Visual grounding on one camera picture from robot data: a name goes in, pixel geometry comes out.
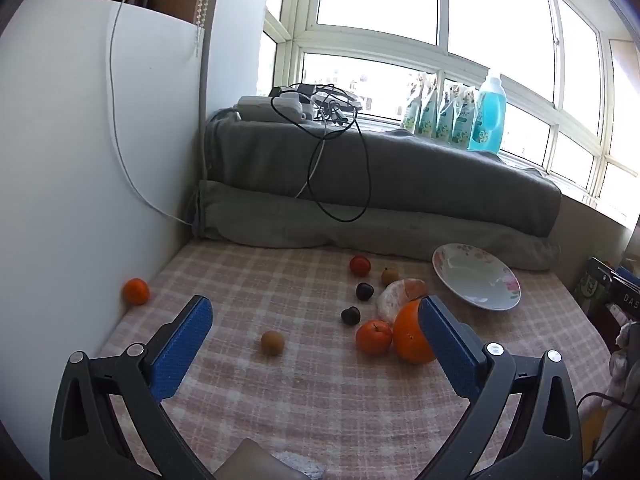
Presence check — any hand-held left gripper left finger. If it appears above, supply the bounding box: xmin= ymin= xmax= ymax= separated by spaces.
xmin=49 ymin=295 xmax=216 ymax=480

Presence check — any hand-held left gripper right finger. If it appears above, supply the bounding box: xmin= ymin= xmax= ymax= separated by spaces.
xmin=417 ymin=295 xmax=583 ymax=480

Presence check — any large orange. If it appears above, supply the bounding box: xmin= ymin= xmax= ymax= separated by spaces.
xmin=392 ymin=299 xmax=437 ymax=365

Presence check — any peeled grapefruit piece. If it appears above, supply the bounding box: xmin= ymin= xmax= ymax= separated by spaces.
xmin=376 ymin=278 xmax=430 ymax=325

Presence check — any small mandarin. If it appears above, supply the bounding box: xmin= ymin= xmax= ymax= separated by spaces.
xmin=355 ymin=320 xmax=393 ymax=356
xmin=123 ymin=278 xmax=151 ymax=306

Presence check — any floral white plate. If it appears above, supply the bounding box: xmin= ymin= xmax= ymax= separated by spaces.
xmin=432 ymin=243 xmax=522 ymax=311

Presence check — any brown kiwi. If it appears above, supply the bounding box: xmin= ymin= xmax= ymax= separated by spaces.
xmin=260 ymin=330 xmax=286 ymax=357

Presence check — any green drink carton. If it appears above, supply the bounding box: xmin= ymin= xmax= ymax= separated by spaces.
xmin=572 ymin=257 xmax=613 ymax=316

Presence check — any pale plastic bag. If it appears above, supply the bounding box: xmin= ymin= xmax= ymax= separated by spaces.
xmin=607 ymin=322 xmax=640 ymax=411

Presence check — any grey rolled blanket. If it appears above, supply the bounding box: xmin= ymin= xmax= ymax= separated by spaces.
xmin=192 ymin=180 xmax=562 ymax=273

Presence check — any grey folded blanket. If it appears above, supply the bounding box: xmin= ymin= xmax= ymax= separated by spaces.
xmin=205 ymin=110 xmax=562 ymax=237

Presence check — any white board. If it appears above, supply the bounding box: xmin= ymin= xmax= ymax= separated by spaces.
xmin=0 ymin=0 xmax=208 ymax=461

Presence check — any blue detergent bottle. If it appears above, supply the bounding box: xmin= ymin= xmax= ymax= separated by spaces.
xmin=467 ymin=72 xmax=507 ymax=153

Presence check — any white power strip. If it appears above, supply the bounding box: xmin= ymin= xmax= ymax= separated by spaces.
xmin=235 ymin=95 xmax=306 ymax=122

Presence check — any thin black cable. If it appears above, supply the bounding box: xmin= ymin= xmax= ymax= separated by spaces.
xmin=577 ymin=390 xmax=640 ymax=461

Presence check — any short white cable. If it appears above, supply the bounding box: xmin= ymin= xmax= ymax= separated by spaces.
xmin=296 ymin=125 xmax=331 ymax=200

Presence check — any black ring light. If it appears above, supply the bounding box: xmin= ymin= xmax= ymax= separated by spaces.
xmin=300 ymin=84 xmax=363 ymax=111

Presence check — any long white cable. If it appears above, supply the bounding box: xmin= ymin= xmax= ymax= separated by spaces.
xmin=109 ymin=0 xmax=193 ymax=226

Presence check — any white window frame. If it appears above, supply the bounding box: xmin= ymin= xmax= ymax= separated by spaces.
xmin=262 ymin=0 xmax=640 ymax=221

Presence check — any white bead cord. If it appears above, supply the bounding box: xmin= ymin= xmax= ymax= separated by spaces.
xmin=192 ymin=0 xmax=211 ymax=58

